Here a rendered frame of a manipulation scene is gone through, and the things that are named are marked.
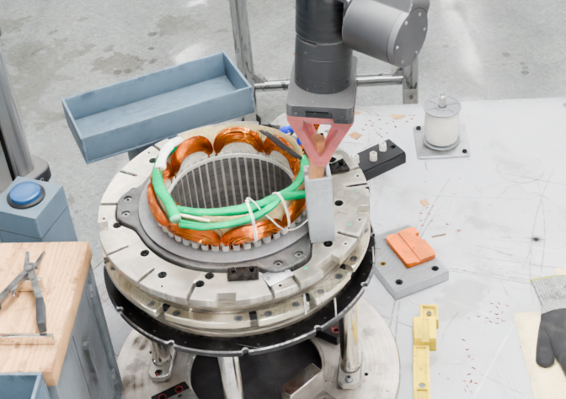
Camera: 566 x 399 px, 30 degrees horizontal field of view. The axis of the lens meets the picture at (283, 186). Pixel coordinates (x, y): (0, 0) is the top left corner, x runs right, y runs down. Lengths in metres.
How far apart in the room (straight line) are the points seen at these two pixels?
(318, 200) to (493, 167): 0.69
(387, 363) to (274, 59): 2.17
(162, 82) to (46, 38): 2.28
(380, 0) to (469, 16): 2.72
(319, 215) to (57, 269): 0.31
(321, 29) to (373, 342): 0.59
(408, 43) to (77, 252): 0.49
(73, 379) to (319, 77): 0.47
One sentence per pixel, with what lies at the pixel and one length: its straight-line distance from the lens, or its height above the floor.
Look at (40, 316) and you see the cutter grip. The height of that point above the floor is 1.09.
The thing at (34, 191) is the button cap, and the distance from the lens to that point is 1.40.
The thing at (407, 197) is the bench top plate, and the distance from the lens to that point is 1.72.
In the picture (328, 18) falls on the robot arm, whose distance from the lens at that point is 1.00.
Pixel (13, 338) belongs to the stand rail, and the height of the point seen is 1.08.
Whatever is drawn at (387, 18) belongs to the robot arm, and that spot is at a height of 1.40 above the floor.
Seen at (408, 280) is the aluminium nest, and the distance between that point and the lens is 1.55.
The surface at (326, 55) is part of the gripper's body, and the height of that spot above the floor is 1.35.
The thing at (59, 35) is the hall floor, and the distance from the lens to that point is 3.81.
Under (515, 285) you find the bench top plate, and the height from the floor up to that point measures 0.78.
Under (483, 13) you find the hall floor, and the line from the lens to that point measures 3.71.
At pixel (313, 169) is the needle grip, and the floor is 1.19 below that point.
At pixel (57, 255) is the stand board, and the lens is 1.26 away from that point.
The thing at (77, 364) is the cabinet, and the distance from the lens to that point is 1.26.
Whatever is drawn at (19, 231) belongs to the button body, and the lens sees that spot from 1.41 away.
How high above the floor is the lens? 1.90
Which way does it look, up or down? 40 degrees down
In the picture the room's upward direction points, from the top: 5 degrees counter-clockwise
